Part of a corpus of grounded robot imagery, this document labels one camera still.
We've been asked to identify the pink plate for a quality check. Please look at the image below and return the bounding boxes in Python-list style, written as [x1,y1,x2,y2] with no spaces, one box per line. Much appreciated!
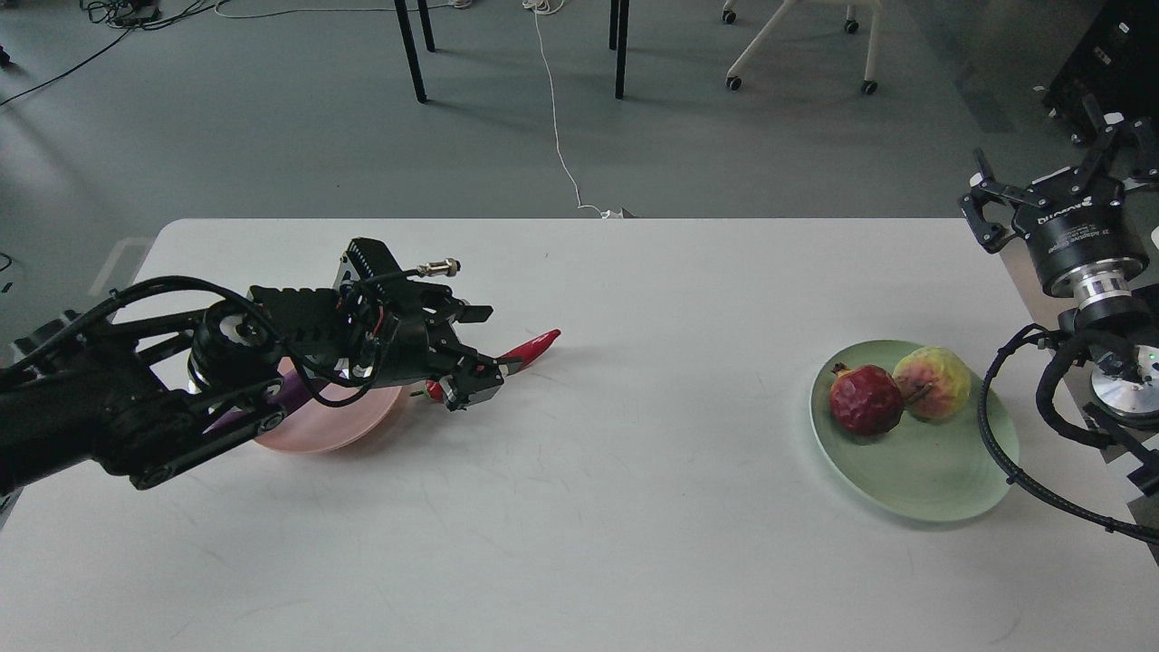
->
[255,387,406,454]

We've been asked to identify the black cables on floor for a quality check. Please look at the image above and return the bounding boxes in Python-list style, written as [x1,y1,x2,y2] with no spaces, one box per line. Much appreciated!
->
[0,0,227,110]

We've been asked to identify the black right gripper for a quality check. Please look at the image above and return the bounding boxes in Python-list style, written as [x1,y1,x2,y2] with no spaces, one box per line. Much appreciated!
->
[958,91,1159,300]

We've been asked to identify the yellow pink custard apple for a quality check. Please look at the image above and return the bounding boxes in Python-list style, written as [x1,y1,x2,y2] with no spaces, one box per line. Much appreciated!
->
[892,347,972,422]

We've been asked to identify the red pomegranate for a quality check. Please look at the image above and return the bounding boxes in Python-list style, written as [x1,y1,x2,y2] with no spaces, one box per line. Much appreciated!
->
[829,362,904,438]

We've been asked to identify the black table legs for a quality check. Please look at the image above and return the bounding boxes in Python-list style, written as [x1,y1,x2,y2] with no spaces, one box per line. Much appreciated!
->
[389,1,632,103]

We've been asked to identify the red chili pepper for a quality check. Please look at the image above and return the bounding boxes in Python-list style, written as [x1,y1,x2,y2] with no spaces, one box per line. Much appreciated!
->
[409,329,561,405]

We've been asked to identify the white cable on floor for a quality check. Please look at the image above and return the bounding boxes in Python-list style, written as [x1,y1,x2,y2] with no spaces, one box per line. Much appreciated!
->
[522,0,624,220]

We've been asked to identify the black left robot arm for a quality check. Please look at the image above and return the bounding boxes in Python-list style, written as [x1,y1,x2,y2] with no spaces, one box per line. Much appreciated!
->
[1,239,526,495]

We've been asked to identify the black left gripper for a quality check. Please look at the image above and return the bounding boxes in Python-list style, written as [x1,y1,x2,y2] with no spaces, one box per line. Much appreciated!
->
[334,239,522,411]

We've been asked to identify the purple eggplant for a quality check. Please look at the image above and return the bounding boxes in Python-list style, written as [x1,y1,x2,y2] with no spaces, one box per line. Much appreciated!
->
[206,369,357,441]

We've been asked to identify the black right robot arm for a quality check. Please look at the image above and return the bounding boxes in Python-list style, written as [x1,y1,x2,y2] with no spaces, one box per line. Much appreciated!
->
[958,95,1158,545]

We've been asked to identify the white rolling chair base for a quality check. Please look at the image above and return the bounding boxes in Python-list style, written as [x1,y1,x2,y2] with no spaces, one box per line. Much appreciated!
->
[724,1,885,98]

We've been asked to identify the black equipment case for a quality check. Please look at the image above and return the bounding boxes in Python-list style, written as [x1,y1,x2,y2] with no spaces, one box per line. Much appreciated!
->
[1043,1,1158,145]

